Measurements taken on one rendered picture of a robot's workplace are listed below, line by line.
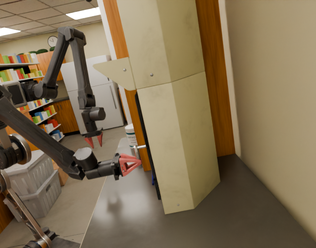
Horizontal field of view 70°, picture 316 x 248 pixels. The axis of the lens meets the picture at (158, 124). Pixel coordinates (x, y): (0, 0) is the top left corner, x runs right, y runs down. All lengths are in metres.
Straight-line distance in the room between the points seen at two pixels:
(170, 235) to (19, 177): 2.33
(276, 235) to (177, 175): 0.34
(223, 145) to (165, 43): 0.68
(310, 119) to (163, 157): 0.44
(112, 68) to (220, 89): 0.59
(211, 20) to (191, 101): 0.45
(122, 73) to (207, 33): 0.53
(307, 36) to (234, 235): 0.58
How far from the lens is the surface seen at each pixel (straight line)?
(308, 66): 0.67
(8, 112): 0.88
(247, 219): 0.84
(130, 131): 1.50
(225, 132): 1.20
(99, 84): 5.76
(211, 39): 1.11
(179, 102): 0.74
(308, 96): 0.68
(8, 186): 2.04
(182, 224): 0.84
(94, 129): 1.23
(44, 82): 1.46
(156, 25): 0.71
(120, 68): 0.71
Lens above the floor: 1.49
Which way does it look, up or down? 16 degrees down
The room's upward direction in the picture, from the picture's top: 12 degrees counter-clockwise
